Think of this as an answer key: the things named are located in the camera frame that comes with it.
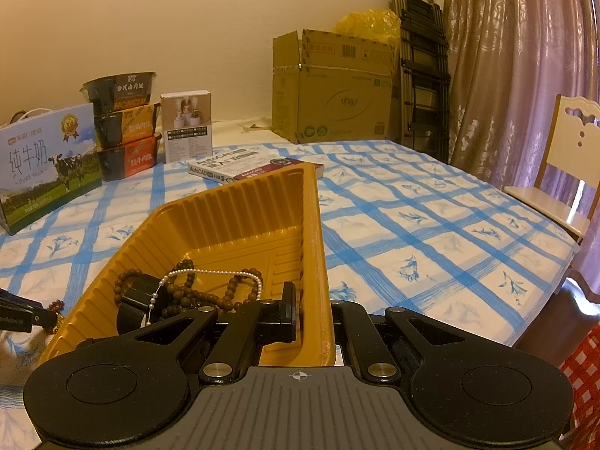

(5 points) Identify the white wooden chair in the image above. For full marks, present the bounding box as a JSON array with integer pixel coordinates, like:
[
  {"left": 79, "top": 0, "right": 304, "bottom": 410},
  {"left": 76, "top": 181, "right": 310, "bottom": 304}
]
[{"left": 502, "top": 94, "right": 600, "bottom": 245}]

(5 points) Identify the small white product box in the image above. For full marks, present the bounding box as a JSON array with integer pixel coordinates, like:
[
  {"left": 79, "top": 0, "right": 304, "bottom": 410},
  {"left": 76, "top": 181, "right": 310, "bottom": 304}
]
[{"left": 159, "top": 90, "right": 213, "bottom": 164}]

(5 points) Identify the red food bowl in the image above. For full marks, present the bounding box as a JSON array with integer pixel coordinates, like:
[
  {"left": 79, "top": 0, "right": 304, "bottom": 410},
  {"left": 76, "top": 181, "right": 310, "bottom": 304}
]
[{"left": 96, "top": 135, "right": 160, "bottom": 183}]

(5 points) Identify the black watch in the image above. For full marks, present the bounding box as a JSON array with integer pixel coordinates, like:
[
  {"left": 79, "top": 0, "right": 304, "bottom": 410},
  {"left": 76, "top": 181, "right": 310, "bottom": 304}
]
[{"left": 115, "top": 274, "right": 163, "bottom": 337}]

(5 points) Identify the large cardboard box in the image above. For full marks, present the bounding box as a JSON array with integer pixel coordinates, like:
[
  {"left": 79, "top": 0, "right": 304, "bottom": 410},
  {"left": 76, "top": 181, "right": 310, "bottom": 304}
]
[{"left": 273, "top": 30, "right": 400, "bottom": 145}]

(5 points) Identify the blue checkered tablecloth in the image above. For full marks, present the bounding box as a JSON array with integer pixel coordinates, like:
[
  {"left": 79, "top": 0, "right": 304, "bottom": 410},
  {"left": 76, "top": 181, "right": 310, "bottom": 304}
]
[{"left": 0, "top": 139, "right": 582, "bottom": 441}]

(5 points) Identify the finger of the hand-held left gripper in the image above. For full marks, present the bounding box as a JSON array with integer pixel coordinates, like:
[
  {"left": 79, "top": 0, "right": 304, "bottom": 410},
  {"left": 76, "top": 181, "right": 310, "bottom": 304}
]
[{"left": 32, "top": 309, "right": 65, "bottom": 335}]

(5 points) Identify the yellow plastic tray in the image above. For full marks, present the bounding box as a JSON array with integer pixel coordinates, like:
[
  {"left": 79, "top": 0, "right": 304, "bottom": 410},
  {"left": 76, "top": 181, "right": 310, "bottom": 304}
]
[{"left": 37, "top": 162, "right": 336, "bottom": 369}]

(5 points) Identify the yellow plastic bag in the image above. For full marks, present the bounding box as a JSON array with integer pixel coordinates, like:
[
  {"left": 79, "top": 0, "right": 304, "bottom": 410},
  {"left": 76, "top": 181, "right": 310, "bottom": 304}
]
[{"left": 334, "top": 8, "right": 403, "bottom": 47}]

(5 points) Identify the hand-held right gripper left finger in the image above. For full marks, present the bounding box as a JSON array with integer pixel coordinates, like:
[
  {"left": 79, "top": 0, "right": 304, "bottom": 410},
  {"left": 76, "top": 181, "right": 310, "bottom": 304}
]
[{"left": 75, "top": 281, "right": 301, "bottom": 383}]

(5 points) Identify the red patterned clothing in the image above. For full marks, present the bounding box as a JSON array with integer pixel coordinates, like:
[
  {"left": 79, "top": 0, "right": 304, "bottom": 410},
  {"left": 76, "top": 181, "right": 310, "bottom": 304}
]
[{"left": 558, "top": 321, "right": 600, "bottom": 437}]

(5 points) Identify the dark bead necklace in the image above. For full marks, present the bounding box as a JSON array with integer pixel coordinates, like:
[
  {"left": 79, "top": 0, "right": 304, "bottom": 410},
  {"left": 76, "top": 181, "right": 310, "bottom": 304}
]
[
  {"left": 187, "top": 268, "right": 264, "bottom": 315},
  {"left": 114, "top": 259, "right": 198, "bottom": 324}
]

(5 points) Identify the black food bowl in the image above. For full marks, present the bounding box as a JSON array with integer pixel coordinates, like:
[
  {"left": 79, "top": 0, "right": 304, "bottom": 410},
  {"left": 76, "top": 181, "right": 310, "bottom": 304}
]
[{"left": 82, "top": 72, "right": 158, "bottom": 114}]

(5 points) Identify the white purple book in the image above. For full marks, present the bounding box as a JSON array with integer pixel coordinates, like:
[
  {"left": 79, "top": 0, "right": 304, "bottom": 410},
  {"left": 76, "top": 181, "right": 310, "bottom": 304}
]
[{"left": 187, "top": 151, "right": 326, "bottom": 183}]

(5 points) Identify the orange food bowl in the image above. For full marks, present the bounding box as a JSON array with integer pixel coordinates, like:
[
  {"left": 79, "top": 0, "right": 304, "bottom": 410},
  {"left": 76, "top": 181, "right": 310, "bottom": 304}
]
[{"left": 94, "top": 103, "right": 160, "bottom": 147}]

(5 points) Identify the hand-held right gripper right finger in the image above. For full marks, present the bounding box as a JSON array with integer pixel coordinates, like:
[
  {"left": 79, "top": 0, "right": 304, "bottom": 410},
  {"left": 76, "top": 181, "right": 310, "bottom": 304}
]
[{"left": 330, "top": 297, "right": 512, "bottom": 383}]

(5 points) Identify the black folding cart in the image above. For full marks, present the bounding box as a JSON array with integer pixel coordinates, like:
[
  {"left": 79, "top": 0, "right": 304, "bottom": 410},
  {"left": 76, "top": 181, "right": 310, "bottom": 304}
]
[{"left": 393, "top": 0, "right": 452, "bottom": 164}]

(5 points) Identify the pink patterned curtain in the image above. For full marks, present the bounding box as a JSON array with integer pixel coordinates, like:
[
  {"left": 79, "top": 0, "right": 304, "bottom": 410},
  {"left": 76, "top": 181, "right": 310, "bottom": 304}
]
[{"left": 443, "top": 0, "right": 600, "bottom": 301}]

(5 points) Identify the white green milk carton box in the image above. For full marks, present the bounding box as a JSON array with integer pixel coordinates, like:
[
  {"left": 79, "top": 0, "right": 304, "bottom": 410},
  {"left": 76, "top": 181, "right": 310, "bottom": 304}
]
[{"left": 0, "top": 102, "right": 103, "bottom": 236}]

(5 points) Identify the cardboard box with barcode label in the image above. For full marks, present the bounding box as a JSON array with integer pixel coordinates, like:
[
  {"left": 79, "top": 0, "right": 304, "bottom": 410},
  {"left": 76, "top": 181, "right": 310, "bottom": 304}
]
[{"left": 301, "top": 28, "right": 397, "bottom": 76}]

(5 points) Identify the white pearl bracelet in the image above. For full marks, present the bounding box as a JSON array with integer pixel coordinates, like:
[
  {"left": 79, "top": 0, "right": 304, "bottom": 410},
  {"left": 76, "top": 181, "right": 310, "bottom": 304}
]
[{"left": 143, "top": 268, "right": 264, "bottom": 327}]

